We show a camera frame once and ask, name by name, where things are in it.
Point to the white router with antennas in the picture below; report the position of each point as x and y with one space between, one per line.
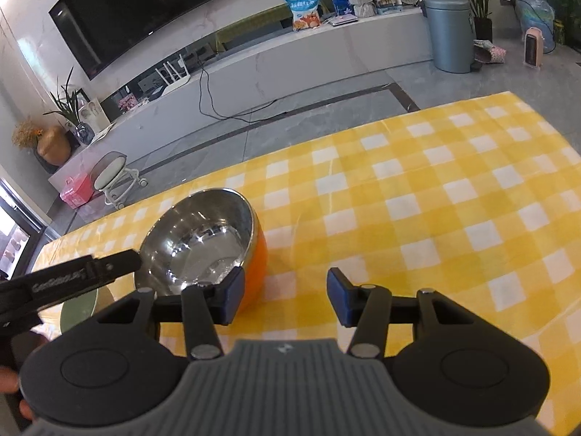
174 82

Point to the grey-blue trash can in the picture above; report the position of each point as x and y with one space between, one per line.
449 36

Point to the blue printed carton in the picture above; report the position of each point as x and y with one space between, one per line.
343 4

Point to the patterned fabric bag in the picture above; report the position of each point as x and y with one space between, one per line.
490 52

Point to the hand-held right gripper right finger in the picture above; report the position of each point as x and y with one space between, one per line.
340 295

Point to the blue snack bag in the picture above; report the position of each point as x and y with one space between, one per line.
303 11

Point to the pink storage box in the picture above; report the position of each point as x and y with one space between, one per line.
78 193

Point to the small pink box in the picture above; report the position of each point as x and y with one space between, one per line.
128 102

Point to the green ceramic bowl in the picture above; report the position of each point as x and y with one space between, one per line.
77 315

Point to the person's left hand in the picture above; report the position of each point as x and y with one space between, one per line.
8 379

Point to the potted plant in black pot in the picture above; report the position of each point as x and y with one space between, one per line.
481 9

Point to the plant in blue glass vase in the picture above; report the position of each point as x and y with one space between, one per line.
84 132

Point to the brown vase with dried flowers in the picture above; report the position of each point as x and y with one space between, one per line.
54 147

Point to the blue water jug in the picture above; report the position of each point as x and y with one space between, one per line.
538 13

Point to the white cutlery gift box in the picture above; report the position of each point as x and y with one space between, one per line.
94 114

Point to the white marble media console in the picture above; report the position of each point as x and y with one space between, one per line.
295 63

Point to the grey wrapped bouquet base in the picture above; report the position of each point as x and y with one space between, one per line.
363 5

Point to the yellow checked tablecloth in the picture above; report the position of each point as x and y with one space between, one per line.
408 213

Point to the black wall television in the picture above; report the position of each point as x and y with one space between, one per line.
145 13

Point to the glass sliding door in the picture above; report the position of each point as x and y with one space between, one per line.
18 236

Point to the leafy green climbing plant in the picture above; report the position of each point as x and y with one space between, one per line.
569 0

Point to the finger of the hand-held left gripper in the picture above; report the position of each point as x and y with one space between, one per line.
120 263

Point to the small pink space heater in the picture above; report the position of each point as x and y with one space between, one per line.
533 47

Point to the orange steel bowl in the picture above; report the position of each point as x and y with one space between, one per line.
256 259

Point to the white rolling stool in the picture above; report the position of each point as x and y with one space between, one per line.
113 175

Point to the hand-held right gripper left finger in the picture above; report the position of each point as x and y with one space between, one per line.
231 295

